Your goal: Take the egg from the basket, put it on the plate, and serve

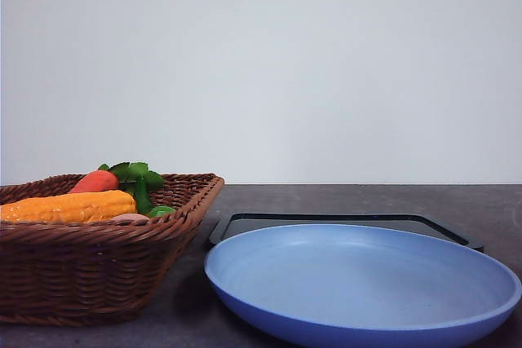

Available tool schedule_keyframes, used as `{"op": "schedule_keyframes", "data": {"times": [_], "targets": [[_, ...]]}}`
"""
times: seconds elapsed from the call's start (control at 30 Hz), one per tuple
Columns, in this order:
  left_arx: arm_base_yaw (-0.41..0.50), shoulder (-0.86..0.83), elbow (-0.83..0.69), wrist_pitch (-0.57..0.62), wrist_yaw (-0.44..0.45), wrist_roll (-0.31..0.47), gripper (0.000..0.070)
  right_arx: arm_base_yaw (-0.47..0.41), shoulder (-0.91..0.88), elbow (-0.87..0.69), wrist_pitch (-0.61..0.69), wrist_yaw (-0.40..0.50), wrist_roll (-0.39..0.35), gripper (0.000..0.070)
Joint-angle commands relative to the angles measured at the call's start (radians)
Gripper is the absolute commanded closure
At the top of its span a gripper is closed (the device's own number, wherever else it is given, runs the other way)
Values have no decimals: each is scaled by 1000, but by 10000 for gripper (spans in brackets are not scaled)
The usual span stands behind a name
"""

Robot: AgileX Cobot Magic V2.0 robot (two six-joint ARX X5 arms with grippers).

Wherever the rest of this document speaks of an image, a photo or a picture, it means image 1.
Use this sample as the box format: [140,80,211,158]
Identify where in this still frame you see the yellow toy corn cob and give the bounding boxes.
[1,190,138,223]

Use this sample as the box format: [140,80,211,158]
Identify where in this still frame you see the orange toy carrot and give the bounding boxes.
[70,170,118,193]

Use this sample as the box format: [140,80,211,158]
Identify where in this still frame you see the green leafy toy vegetable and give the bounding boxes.
[98,161,164,214]

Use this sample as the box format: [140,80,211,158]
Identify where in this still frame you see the green toy pepper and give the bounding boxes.
[149,206,177,218]

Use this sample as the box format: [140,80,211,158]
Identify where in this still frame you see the brown egg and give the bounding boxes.
[112,214,148,221]

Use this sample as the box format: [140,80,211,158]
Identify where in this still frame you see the black tray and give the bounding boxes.
[209,213,484,253]

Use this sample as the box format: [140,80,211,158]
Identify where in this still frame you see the blue plate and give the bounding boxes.
[205,223,522,348]

